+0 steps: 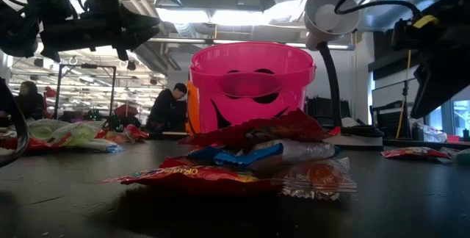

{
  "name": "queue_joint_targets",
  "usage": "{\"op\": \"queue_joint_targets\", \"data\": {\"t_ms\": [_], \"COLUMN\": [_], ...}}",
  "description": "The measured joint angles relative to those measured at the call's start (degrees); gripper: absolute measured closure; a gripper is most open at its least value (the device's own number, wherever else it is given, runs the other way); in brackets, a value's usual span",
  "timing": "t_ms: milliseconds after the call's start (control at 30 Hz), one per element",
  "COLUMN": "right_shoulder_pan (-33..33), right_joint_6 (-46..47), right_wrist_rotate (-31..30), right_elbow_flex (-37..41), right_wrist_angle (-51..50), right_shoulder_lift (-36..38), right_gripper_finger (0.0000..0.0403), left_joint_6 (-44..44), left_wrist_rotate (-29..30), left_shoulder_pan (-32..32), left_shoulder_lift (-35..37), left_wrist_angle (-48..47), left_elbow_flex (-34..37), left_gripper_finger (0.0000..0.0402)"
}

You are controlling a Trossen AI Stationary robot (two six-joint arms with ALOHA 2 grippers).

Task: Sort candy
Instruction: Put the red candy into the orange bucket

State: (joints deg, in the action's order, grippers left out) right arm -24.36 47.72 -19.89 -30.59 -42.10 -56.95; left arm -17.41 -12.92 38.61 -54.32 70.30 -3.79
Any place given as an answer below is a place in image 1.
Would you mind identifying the long ceiling light tube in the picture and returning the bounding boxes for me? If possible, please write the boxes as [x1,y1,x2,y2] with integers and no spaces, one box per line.
[146,36,355,51]

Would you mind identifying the red candy wrapper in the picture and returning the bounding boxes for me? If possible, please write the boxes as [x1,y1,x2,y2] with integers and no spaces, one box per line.
[178,108,341,149]

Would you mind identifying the green white candy bag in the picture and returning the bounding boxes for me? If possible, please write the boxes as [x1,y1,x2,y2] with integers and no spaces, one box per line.
[27,118,107,149]

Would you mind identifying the orange red candy pack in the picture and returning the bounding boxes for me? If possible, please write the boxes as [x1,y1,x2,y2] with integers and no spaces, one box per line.
[95,128,128,144]

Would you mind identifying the black bucket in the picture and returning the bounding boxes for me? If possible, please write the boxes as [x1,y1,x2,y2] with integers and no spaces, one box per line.
[0,77,30,167]

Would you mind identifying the pink plastic face bucket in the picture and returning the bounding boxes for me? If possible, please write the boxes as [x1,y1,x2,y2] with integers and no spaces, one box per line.
[188,41,317,135]

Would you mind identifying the black crates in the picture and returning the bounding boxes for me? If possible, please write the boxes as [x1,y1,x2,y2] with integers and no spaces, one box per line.
[305,96,348,128]

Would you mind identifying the black wire basket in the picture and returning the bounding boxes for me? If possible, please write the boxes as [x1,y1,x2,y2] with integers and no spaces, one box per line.
[376,107,408,140]

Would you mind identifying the pale candy wrapper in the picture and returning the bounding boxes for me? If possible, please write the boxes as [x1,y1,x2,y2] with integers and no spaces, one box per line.
[438,148,470,166]

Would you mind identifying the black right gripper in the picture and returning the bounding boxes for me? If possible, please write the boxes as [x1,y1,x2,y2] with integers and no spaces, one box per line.
[391,0,470,120]

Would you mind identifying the clear orange candy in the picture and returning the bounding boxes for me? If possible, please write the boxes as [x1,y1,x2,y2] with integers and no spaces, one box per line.
[278,156,358,201]

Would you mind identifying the red Skittles bag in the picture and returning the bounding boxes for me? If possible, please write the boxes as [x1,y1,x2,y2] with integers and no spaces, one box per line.
[98,156,286,193]

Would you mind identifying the yellow hanging cable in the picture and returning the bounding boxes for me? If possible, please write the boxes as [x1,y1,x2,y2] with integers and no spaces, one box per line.
[395,48,413,140]

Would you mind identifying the orange plastic bucket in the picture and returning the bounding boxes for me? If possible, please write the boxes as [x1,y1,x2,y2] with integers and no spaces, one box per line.
[184,80,202,135]

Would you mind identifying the black metal frame stand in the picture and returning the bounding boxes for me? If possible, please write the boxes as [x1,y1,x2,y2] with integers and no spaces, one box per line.
[54,63,118,121]

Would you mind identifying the white plastic bag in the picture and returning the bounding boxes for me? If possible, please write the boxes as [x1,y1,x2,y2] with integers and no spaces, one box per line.
[411,118,448,143]

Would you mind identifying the person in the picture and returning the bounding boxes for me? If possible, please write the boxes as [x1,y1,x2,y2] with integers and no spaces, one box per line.
[145,82,189,133]
[13,80,46,121]

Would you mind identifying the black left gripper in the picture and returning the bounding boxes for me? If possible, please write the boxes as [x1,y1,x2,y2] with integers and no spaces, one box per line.
[38,0,162,63]

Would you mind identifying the white gooseneck desk lamp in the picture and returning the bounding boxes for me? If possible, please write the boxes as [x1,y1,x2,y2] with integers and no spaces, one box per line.
[303,0,385,148]

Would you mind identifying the white blue Hershey's bar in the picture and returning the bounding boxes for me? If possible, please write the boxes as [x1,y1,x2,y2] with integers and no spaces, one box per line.
[185,142,286,169]
[68,137,125,154]
[253,138,341,165]

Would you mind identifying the red white candy pack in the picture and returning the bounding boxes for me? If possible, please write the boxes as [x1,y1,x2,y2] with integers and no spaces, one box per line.
[381,146,452,162]

